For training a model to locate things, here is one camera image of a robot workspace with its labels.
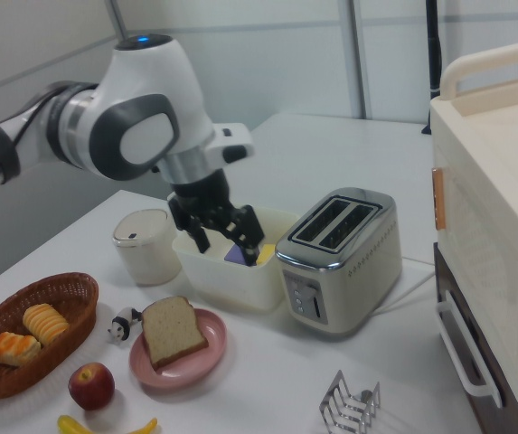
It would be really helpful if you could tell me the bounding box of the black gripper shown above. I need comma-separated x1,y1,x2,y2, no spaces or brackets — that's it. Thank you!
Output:
166,169,267,268

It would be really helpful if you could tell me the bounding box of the brown toast bread slice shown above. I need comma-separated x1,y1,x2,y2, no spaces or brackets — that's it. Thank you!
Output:
140,296,211,372

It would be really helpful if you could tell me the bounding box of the pink round plate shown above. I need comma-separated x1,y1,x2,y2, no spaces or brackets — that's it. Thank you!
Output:
128,308,229,390

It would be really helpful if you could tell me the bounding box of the yellow striped bread roll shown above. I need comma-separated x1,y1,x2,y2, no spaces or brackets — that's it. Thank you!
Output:
22,303,71,347

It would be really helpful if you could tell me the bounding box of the purple item in bin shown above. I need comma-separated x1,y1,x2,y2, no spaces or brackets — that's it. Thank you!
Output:
223,243,250,268

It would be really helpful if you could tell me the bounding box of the yellow item in bin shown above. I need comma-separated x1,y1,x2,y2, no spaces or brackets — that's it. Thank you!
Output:
257,243,278,266

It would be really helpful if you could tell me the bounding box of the white plastic rectangular bin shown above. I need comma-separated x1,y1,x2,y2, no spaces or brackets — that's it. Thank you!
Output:
171,205,300,316

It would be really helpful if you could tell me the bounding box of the small white lidded canister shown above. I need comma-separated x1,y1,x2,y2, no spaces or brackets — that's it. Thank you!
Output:
112,208,183,287

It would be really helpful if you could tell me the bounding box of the cream and chrome toaster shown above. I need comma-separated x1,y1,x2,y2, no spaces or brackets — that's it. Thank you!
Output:
275,187,403,338

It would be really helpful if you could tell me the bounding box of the small panda figurine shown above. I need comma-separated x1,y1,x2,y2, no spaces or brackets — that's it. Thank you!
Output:
107,307,144,343

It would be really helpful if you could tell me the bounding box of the brown wicker basket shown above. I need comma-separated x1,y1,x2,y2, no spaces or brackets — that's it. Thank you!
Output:
0,271,100,401

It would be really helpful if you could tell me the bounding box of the metal toast rack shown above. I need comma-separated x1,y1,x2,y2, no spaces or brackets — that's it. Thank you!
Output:
318,369,381,430

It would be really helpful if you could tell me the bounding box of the red apple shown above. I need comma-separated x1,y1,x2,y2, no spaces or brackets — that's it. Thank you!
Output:
68,362,117,411

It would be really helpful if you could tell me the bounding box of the wooden tab on cabinet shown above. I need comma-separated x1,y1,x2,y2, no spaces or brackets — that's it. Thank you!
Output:
431,166,447,231

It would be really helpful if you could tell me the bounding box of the orange glazed pastry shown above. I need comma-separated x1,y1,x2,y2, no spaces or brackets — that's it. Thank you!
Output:
0,332,42,368

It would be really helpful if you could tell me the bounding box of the yellow banana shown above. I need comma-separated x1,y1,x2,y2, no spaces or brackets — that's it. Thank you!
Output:
56,414,159,434

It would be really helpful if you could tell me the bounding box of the black pole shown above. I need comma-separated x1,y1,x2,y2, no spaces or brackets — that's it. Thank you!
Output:
421,0,443,135

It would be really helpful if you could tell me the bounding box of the white toaster power cable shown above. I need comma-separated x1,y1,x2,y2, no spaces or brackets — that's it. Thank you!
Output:
370,269,436,318

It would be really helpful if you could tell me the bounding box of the white oven door handle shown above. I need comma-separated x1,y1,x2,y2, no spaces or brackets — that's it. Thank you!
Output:
436,288,504,409

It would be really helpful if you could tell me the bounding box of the cream cabinet with carry handle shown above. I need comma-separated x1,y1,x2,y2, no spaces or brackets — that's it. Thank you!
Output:
429,39,518,426

